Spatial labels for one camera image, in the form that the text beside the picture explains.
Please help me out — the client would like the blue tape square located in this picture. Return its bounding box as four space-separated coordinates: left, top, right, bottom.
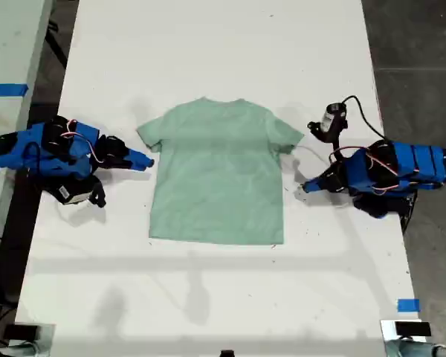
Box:
397 298 420 312

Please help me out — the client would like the small black box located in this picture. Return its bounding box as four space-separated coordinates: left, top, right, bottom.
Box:
3 324 42 341
395 321 431 338

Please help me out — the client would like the pale grey side table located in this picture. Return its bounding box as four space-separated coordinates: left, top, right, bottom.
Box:
0 0 55 295

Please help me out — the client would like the gripper black camera cable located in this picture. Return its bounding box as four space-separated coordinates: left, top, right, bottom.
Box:
340 94 391 142

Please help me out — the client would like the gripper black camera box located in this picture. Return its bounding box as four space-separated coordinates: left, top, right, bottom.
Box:
307 103 349 144
42 176 94 208

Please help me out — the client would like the black base power cable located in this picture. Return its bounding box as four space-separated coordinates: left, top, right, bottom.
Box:
400 195 419 234

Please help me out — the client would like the black stand leg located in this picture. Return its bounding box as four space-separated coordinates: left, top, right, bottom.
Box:
46 20 68 70

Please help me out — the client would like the silver metal bracket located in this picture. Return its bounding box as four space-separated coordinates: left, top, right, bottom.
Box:
379 318 432 357
13 322 56 357

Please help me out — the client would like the pale grey hose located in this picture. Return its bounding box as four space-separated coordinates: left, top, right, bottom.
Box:
0 341 42 357
388 338 446 357

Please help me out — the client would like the pale green T-shirt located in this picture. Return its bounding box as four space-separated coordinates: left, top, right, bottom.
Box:
135 96 306 246

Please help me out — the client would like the long blue tape strip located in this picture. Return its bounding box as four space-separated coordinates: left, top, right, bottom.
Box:
0 83 30 98

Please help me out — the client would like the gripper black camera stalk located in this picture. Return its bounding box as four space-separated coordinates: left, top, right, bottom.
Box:
87 178 108 209
329 133 345 164

